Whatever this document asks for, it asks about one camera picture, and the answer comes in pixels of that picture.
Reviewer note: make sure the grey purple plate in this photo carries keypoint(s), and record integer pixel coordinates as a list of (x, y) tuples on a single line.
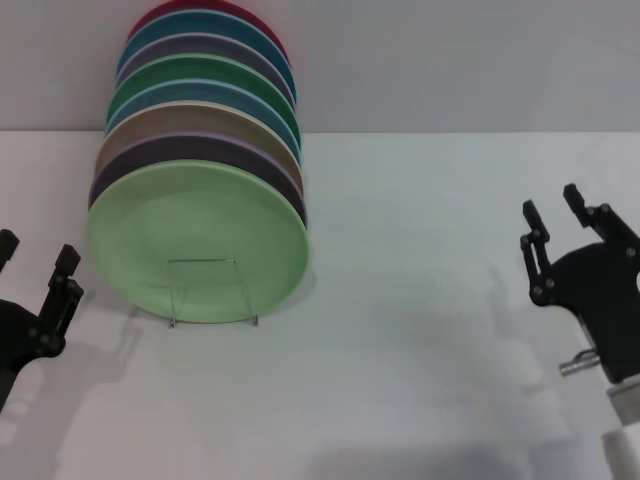
[(200, 47)]

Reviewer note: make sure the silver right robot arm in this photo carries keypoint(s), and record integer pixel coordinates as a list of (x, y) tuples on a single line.
[(625, 430)]

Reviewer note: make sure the teal blue plate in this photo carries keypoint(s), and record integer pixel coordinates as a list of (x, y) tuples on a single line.
[(165, 30)]

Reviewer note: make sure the light blue plate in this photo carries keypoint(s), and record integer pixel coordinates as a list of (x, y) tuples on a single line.
[(165, 95)]

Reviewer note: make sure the lavender plate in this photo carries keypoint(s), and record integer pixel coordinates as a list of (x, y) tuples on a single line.
[(175, 150)]

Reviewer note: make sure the light green plate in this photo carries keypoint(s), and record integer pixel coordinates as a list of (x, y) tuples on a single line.
[(200, 240)]

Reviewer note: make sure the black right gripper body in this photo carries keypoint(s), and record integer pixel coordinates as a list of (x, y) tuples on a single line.
[(600, 300)]

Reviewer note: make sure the dark green plate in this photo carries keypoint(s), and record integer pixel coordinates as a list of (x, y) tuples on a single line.
[(165, 72)]

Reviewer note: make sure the clear plate rack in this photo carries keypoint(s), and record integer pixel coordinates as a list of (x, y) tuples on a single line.
[(172, 315)]

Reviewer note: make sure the beige plate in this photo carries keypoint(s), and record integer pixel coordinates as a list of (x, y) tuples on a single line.
[(150, 122)]

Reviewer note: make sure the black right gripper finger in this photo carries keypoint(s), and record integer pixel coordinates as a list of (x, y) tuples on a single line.
[(537, 250), (607, 225)]

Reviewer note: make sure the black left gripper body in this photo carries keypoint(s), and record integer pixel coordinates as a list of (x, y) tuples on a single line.
[(20, 335)]

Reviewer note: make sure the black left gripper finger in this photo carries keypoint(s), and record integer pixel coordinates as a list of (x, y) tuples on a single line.
[(7, 247), (62, 295)]

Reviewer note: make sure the red plate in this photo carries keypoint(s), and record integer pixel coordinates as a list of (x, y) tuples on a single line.
[(150, 15)]

